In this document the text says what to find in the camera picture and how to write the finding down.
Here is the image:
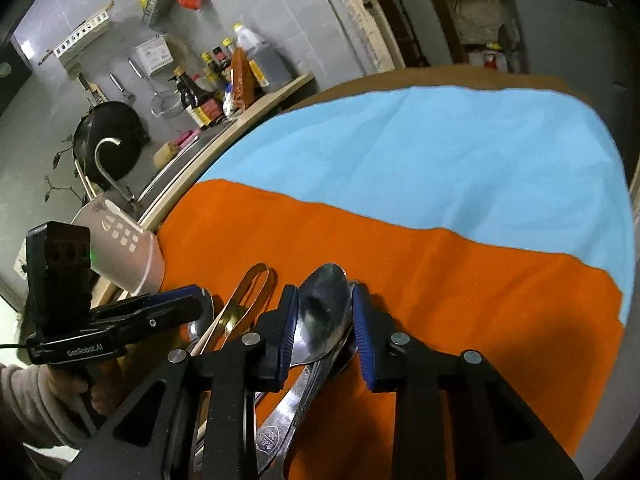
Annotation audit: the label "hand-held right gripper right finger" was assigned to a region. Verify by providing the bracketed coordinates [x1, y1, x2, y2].
[351, 282, 586, 480]

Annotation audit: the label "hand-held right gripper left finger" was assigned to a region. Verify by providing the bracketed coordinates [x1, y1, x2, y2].
[62, 284, 301, 480]

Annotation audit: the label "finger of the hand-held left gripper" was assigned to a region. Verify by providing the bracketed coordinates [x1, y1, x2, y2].
[92, 284, 213, 343]

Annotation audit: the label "large steel spoon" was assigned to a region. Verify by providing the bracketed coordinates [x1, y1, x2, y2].
[255, 262, 352, 478]

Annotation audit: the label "metal tongs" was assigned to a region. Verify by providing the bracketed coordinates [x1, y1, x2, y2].
[192, 262, 277, 356]

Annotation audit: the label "white plastic utensil holder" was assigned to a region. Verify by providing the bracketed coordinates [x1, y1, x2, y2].
[71, 197, 167, 297]

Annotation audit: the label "person's left hand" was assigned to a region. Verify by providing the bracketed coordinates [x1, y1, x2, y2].
[47, 342, 132, 428]

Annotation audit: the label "orange cloth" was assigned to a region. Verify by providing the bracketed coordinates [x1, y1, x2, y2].
[157, 180, 626, 480]

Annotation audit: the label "steel faucet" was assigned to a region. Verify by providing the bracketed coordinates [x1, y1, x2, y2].
[94, 137, 137, 212]

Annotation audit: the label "black wok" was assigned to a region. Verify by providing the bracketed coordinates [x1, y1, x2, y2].
[72, 101, 149, 181]

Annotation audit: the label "steel sink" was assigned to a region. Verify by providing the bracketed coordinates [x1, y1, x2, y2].
[139, 124, 237, 202]

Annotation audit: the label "yellow sponge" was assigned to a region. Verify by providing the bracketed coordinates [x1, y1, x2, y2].
[152, 142, 179, 169]

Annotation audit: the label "large soy sauce bottle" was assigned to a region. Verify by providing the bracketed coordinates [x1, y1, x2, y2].
[183, 74, 217, 129]

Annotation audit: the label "dark pump bottle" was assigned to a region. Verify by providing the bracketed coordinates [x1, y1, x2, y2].
[172, 66, 194, 112]

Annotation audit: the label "red spice packet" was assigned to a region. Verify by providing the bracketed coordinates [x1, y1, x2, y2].
[229, 47, 257, 109]

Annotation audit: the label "large oil jug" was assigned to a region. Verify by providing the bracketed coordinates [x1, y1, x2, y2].
[234, 22, 294, 94]

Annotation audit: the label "dark grey cabinet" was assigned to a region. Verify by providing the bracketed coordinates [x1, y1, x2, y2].
[500, 0, 622, 92]

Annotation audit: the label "wire mesh strainer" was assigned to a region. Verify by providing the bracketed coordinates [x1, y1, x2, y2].
[127, 57, 184, 119]

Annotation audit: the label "white wall box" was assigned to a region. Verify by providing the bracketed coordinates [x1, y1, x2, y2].
[135, 35, 174, 77]

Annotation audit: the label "white slotted wall rack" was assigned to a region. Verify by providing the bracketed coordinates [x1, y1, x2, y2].
[39, 1, 115, 67]

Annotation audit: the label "wooden door frame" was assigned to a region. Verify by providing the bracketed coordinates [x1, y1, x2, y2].
[320, 0, 407, 79]

